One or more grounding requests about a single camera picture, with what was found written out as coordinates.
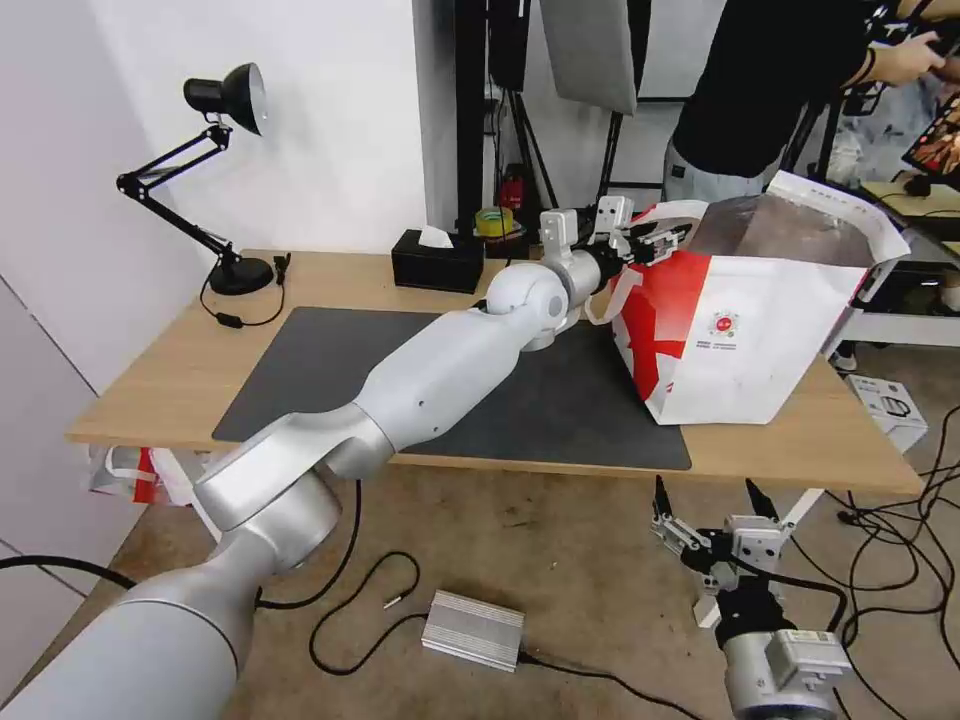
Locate black tangled floor cables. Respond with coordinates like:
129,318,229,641
779,401,960,720

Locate white side table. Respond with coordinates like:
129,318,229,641
845,178,960,350

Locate black desk mat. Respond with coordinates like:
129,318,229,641
212,305,692,473

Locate black looped floor cable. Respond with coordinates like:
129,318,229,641
308,551,426,670

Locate red and white takeout bag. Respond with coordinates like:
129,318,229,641
584,170,913,428

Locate grey fabric light panel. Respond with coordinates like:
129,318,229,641
539,0,640,118

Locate white cardboard product box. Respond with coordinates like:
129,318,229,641
845,372,930,456

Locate silver power supply box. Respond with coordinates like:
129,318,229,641
420,589,526,674

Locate black power supply cable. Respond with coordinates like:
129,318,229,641
517,650,725,720

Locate person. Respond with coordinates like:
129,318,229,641
663,0,960,204

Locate white table leg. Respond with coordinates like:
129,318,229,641
776,485,828,535

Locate black tissue box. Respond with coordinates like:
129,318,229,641
390,226,486,295

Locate tablet with colourful screen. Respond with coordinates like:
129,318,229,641
902,95,960,180

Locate red canister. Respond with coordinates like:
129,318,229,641
500,162,527,216

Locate black lamp cable with switch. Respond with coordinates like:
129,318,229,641
200,254,292,329

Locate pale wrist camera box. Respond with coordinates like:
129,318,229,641
722,514,786,595
597,196,632,237

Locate thick black cable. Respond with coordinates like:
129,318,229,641
0,554,138,595

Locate black tripod stand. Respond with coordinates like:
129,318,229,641
449,0,560,226

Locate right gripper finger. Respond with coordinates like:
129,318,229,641
745,479,799,543
649,474,709,565

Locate red and white plastic bag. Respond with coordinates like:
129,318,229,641
87,445,202,511

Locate black desk lamp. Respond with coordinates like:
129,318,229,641
116,62,277,297

